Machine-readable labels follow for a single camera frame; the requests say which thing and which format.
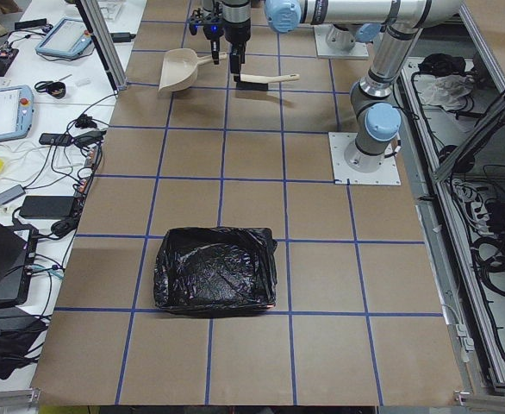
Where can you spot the black tape roll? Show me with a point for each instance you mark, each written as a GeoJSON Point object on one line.
{"type": "Point", "coordinates": [56, 89]}

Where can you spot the blue teach pendant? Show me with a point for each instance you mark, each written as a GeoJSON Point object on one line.
{"type": "Point", "coordinates": [68, 40]}
{"type": "Point", "coordinates": [16, 112]}

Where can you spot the white plastic dustpan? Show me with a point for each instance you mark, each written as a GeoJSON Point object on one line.
{"type": "Point", "coordinates": [179, 69]}

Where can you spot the aluminium frame post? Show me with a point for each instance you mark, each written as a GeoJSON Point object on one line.
{"type": "Point", "coordinates": [92, 17]}

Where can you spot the black power brick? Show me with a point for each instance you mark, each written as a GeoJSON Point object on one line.
{"type": "Point", "coordinates": [47, 207]}

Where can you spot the crumpled white cloth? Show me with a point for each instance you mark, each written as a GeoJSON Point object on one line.
{"type": "Point", "coordinates": [449, 92]}

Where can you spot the black lined trash bin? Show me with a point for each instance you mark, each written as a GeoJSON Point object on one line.
{"type": "Point", "coordinates": [216, 272]}

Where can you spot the black cloth bundle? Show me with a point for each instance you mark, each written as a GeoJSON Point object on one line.
{"type": "Point", "coordinates": [442, 64]}

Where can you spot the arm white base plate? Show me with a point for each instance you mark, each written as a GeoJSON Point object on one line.
{"type": "Point", "coordinates": [346, 42]}
{"type": "Point", "coordinates": [351, 167]}

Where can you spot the grey usb hub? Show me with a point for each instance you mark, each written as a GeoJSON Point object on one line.
{"type": "Point", "coordinates": [11, 194]}

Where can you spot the black remote device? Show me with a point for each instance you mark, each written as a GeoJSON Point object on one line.
{"type": "Point", "coordinates": [55, 139]}

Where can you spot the near blue teach pendant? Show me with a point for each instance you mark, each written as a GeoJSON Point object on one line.
{"type": "Point", "coordinates": [16, 112]}

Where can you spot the black laptop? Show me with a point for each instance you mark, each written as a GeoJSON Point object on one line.
{"type": "Point", "coordinates": [17, 249]}

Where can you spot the black scissors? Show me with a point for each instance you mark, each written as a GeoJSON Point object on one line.
{"type": "Point", "coordinates": [41, 86]}

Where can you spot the far blue teach pendant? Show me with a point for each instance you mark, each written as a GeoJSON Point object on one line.
{"type": "Point", "coordinates": [68, 40]}

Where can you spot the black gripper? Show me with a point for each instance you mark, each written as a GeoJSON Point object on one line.
{"type": "Point", "coordinates": [237, 31]}
{"type": "Point", "coordinates": [214, 43]}

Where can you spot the white hand brush black bristles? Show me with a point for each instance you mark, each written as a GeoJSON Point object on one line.
{"type": "Point", "coordinates": [250, 82]}

